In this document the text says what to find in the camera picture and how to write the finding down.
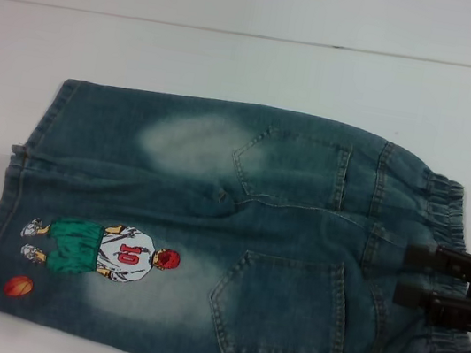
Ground blue denim shorts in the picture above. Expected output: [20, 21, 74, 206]
[0, 66, 471, 353]

